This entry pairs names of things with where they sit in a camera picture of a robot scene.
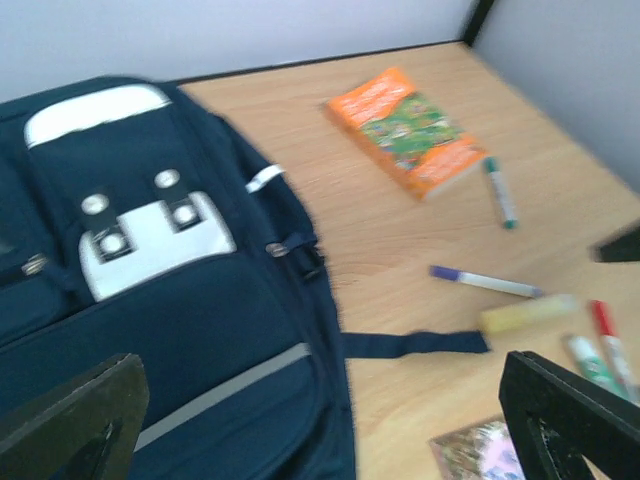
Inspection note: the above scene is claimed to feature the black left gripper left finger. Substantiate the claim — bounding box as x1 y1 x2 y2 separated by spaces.
1 354 149 479

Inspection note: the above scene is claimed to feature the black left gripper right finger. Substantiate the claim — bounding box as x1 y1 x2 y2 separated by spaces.
499 351 639 479

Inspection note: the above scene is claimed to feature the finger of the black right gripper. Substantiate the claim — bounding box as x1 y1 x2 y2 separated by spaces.
590 221 640 263

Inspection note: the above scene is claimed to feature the navy blue student backpack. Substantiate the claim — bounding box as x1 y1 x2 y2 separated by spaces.
1 77 488 479

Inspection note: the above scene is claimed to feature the green white glue stick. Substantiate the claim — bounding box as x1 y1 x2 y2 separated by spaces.
563 334 628 400

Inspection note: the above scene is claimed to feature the pink Taming of Shrew book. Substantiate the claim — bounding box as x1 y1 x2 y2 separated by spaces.
429 416 526 480

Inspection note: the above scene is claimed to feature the yellow highlighter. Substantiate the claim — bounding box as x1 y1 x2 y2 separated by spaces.
479 294 578 334

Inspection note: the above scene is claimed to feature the red capped white marker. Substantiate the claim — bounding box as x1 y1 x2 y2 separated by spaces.
589 300 639 405

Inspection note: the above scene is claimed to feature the green capped white marker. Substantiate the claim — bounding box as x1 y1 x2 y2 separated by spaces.
483 157 518 230

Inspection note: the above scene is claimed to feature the purple capped white marker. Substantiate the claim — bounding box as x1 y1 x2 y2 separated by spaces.
429 265 544 298

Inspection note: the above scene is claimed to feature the orange Treehouse book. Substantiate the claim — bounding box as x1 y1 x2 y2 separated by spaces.
325 67 488 200

